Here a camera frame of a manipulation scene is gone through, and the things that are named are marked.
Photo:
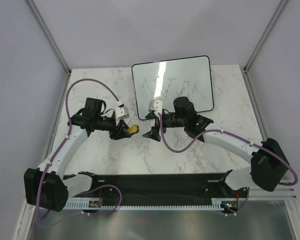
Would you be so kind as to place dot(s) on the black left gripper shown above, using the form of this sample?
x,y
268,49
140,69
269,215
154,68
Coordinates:
x,y
118,129

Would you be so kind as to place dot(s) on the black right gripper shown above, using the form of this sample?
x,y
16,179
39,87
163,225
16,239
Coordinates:
x,y
154,134

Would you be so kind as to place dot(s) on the yellow bone-shaped whiteboard eraser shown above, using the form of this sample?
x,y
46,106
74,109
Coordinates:
x,y
134,129

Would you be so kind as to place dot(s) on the black-framed small whiteboard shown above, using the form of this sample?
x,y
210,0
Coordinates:
x,y
167,80

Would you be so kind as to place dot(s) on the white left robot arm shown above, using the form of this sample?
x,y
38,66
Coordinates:
x,y
47,186

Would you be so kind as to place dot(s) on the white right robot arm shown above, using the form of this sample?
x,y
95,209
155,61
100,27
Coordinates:
x,y
268,163

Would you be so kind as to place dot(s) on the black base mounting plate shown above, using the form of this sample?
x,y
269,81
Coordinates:
x,y
187,188

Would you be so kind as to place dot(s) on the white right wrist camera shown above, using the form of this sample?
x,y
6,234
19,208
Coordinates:
x,y
155,105

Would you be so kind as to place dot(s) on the white slotted cable duct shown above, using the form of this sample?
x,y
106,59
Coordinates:
x,y
94,204

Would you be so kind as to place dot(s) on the aluminium right corner post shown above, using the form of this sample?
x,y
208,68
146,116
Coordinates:
x,y
265,34

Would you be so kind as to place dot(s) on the aluminium corner post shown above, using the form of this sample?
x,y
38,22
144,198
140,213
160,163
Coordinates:
x,y
48,35
265,34

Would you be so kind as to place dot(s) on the aluminium frame rail front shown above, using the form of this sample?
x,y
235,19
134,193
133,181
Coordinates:
x,y
278,194

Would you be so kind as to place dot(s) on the aluminium left corner post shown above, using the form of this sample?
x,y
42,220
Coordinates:
x,y
48,35

